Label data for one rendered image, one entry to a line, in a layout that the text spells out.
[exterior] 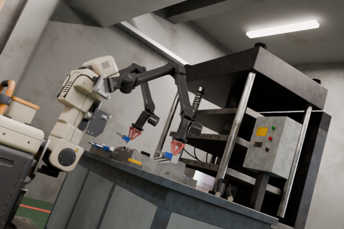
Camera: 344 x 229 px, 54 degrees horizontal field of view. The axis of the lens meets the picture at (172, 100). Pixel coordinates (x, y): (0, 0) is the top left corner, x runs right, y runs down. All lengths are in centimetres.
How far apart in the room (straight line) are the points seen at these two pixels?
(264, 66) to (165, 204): 159
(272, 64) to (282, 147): 74
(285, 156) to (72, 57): 339
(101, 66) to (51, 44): 282
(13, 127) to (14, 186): 28
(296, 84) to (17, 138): 216
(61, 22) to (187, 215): 383
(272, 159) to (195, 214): 95
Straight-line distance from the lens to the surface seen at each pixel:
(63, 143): 202
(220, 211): 169
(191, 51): 610
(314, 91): 315
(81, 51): 502
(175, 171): 222
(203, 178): 298
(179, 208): 156
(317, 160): 317
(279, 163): 241
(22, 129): 178
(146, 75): 208
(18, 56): 458
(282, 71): 290
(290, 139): 247
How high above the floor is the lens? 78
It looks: 13 degrees up
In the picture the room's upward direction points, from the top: 20 degrees clockwise
